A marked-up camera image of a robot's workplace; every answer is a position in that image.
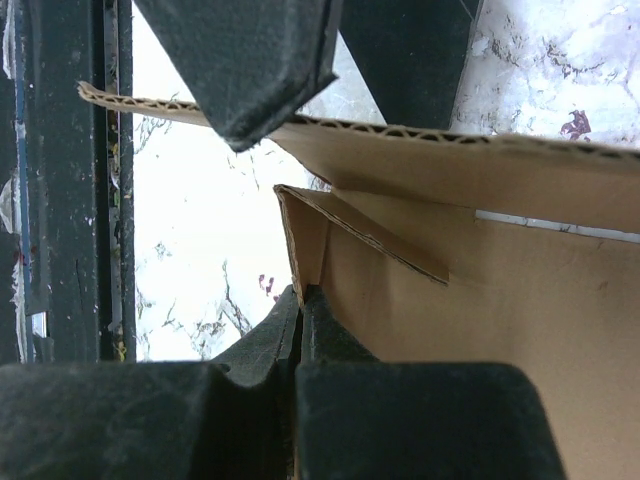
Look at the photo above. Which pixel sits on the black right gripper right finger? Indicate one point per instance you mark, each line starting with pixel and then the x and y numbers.
pixel 361 418

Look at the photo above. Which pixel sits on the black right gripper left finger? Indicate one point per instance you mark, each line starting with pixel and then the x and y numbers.
pixel 227 418

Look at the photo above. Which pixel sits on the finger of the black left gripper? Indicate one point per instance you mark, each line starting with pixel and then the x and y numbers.
pixel 412 54
pixel 250 65

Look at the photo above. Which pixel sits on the brown cardboard box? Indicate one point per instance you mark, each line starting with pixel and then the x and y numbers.
pixel 437 246

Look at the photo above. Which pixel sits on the black metal base rail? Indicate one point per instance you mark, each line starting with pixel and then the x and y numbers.
pixel 67 213

